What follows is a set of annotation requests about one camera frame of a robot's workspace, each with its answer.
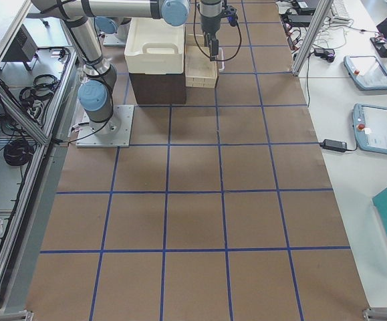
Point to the cream plastic bin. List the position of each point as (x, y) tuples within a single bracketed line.
[(154, 47)]

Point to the black power brick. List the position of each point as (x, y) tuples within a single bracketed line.
[(334, 145)]

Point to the dark brown wooden cabinet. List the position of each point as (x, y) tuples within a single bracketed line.
[(159, 89)]

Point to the near blue teach pendant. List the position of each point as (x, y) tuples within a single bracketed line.
[(370, 127)]

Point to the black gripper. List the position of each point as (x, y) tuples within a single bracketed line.
[(210, 25)]

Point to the blue teach pendant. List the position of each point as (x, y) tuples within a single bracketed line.
[(370, 127), (367, 72)]

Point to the aluminium frame post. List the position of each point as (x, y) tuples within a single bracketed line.
[(316, 23)]

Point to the light wooden drawer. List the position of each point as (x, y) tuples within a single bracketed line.
[(200, 72)]

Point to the white drawer handle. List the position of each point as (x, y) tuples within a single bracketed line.
[(221, 60)]

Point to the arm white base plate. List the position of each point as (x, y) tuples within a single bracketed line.
[(115, 40), (115, 134)]

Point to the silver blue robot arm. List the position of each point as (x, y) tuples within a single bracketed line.
[(96, 95), (210, 13)]

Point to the far blue teach pendant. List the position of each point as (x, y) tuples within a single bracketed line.
[(367, 72)]

